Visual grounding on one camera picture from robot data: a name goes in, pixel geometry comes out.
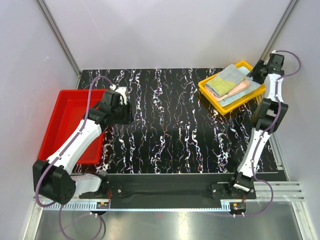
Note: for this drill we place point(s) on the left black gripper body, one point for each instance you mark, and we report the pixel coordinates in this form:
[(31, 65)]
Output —
[(119, 114)]

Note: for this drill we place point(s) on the pink towel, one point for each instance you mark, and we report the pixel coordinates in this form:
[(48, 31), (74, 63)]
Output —
[(240, 87)]

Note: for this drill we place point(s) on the light blue towel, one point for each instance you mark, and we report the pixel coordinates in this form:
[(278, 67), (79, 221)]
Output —
[(253, 87)]

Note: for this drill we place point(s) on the olive yellow towel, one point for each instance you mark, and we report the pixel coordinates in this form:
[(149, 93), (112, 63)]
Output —
[(225, 81)]

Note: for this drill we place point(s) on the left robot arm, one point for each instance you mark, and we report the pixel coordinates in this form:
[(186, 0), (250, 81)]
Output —
[(52, 177)]

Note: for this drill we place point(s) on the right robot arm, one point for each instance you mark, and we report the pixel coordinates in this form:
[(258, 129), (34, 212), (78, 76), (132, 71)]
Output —
[(265, 121)]

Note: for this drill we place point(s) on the red plastic bin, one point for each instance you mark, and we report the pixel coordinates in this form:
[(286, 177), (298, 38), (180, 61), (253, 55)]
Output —
[(69, 109)]

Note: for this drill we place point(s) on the yellow plastic tray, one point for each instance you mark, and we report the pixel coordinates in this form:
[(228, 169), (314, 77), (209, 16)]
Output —
[(231, 107)]

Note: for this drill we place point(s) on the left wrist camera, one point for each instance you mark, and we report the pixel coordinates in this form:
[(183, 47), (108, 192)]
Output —
[(123, 91)]

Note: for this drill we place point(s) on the right aluminium frame post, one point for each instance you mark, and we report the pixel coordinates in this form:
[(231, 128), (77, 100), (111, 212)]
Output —
[(275, 14)]

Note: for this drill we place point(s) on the aluminium frame post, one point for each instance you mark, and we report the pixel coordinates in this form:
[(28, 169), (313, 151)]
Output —
[(44, 8), (275, 14)]

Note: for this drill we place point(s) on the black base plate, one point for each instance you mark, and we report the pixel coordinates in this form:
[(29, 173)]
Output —
[(172, 191)]

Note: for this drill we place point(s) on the left aluminium frame post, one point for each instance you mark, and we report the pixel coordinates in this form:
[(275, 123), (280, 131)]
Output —
[(44, 8)]

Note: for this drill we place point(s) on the white slotted cable duct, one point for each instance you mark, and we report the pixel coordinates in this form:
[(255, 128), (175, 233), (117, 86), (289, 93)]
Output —
[(86, 206)]

